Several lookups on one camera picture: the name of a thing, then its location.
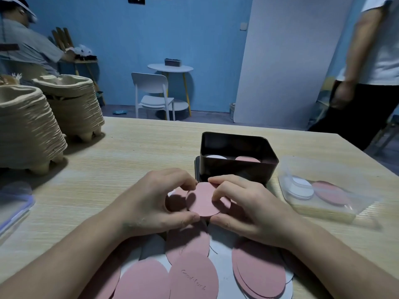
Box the person's right hand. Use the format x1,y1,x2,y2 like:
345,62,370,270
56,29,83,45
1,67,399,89
208,174,300,250

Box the person's left hand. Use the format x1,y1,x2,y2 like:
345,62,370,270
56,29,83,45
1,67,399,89
120,169,201,239

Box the person's left forearm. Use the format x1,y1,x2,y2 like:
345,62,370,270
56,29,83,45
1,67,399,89
0,208,134,299

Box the person's right forearm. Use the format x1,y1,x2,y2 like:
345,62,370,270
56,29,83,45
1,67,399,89
281,216,399,299

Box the dark metal tin box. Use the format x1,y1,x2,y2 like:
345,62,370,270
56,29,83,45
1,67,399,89
199,131,279,186

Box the dark tin lid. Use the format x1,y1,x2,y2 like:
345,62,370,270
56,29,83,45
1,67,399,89
194,156,205,184

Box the pile of paper discs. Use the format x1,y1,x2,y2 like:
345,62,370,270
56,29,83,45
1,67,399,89
78,219,295,299

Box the stack of white discs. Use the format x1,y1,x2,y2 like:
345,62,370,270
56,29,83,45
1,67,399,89
288,176,315,200

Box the clear plastic container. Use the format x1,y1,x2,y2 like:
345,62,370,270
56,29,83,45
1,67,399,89
277,156,383,225

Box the white plastic chair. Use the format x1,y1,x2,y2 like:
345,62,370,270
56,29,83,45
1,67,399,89
131,72,175,121

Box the round white side table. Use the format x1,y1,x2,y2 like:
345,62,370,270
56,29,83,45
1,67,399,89
147,63,194,118

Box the large white board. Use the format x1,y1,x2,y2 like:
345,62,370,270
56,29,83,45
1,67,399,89
234,0,356,130

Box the stack of pulp trays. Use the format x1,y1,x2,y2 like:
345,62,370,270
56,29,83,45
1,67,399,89
31,75,105,142
0,85,68,175

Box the small yellow-legged table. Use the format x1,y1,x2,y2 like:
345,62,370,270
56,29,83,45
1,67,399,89
72,58,106,105

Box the wooden slats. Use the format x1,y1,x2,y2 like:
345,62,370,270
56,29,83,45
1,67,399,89
51,27,75,51

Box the white head-worn visor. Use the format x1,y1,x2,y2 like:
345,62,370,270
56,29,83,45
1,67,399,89
0,0,38,23

